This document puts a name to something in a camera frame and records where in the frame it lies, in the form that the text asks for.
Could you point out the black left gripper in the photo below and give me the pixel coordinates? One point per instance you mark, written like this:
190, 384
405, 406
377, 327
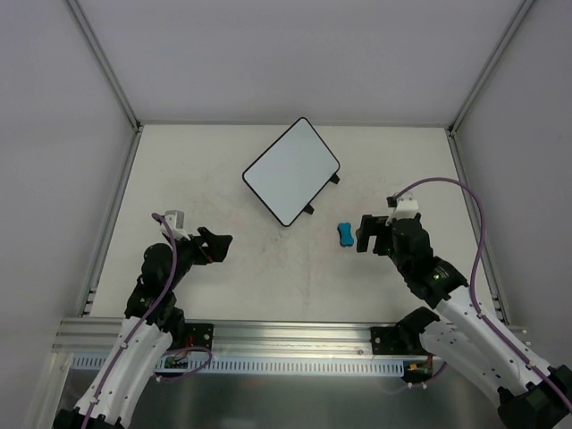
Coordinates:
199, 246

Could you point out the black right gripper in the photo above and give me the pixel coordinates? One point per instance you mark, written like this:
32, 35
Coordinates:
382, 237

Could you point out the blue whiteboard eraser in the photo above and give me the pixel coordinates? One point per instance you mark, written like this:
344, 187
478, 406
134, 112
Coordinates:
346, 238

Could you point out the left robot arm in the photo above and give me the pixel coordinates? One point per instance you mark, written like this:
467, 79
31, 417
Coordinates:
152, 325

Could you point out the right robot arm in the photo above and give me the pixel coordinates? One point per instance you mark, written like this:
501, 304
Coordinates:
527, 391

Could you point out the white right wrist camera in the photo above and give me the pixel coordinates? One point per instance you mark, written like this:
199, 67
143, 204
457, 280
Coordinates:
404, 206

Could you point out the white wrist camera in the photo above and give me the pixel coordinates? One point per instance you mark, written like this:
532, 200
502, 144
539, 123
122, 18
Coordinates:
172, 224
404, 206

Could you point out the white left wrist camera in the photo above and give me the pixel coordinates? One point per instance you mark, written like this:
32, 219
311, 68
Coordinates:
172, 224

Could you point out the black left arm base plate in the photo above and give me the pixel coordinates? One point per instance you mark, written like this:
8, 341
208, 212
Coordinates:
199, 335

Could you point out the white board with black frame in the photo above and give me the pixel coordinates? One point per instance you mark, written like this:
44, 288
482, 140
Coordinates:
291, 172

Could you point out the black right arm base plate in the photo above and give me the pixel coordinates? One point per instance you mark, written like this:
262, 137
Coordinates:
385, 341

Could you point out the aluminium front rail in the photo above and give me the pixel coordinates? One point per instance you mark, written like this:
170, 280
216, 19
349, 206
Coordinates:
236, 338

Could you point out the white slotted cable duct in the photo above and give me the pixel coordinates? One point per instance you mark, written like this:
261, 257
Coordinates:
369, 366

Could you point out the right aluminium frame post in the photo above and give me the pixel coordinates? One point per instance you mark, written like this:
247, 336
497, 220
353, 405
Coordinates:
492, 62

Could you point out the aluminium frame post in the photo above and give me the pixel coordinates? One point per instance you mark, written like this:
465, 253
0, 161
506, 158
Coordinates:
492, 62
86, 30

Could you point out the left aluminium frame post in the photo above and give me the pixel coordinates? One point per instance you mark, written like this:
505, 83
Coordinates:
86, 30

